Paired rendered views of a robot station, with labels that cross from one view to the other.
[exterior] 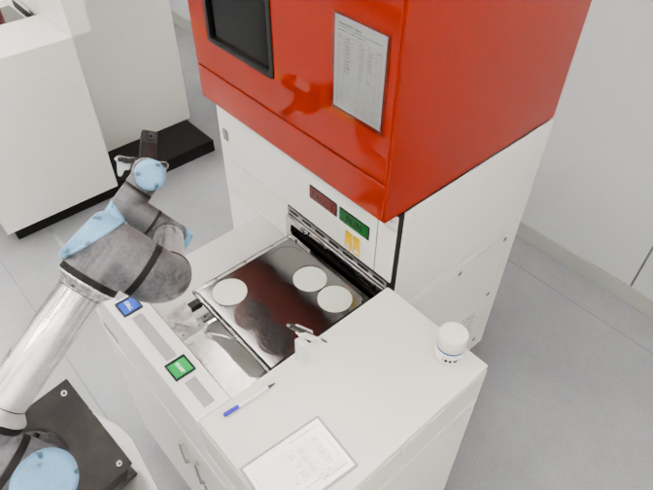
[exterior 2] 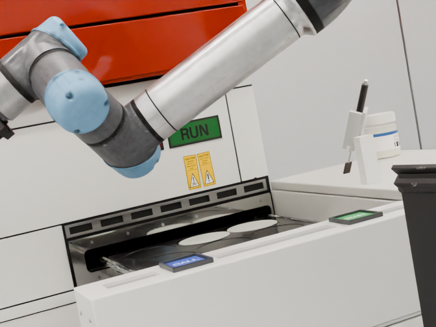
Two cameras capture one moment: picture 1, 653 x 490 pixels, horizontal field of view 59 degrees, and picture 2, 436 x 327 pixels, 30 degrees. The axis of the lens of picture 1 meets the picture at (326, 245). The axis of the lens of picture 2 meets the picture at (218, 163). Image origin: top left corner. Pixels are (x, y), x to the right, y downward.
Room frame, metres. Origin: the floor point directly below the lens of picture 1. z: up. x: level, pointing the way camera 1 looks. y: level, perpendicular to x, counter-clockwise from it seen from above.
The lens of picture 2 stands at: (0.57, 1.48, 1.17)
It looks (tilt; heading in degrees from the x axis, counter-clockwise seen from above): 5 degrees down; 290
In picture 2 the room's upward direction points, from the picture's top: 10 degrees counter-clockwise
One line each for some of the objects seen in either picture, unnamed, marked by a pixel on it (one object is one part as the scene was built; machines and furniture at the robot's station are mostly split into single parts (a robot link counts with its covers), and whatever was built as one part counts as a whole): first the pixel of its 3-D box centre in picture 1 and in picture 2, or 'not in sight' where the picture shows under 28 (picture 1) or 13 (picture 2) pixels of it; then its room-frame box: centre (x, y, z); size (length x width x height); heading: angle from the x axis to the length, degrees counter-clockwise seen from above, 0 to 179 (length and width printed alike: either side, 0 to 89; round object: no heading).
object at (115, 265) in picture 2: (244, 262); (130, 272); (1.21, 0.25, 0.90); 0.37 x 0.01 x 0.01; 132
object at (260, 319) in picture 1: (282, 297); (224, 246); (1.08, 0.13, 0.90); 0.34 x 0.34 x 0.01; 42
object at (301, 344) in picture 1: (307, 341); (359, 145); (0.83, 0.04, 1.03); 0.06 x 0.04 x 0.13; 132
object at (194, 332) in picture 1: (191, 332); not in sight; (0.95, 0.36, 0.89); 0.08 x 0.03 x 0.03; 132
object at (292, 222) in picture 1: (332, 260); (177, 238); (1.23, -0.02, 0.89); 0.44 x 0.02 x 0.10; 42
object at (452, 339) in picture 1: (451, 344); (381, 135); (0.84, -0.31, 1.01); 0.07 x 0.07 x 0.10
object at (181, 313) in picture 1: (176, 316); not in sight; (1.01, 0.42, 0.89); 0.08 x 0.03 x 0.03; 132
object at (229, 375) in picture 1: (209, 357); not in sight; (0.89, 0.31, 0.87); 0.36 x 0.08 x 0.03; 42
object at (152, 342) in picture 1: (159, 353); (287, 290); (0.89, 0.44, 0.89); 0.55 x 0.09 x 0.14; 42
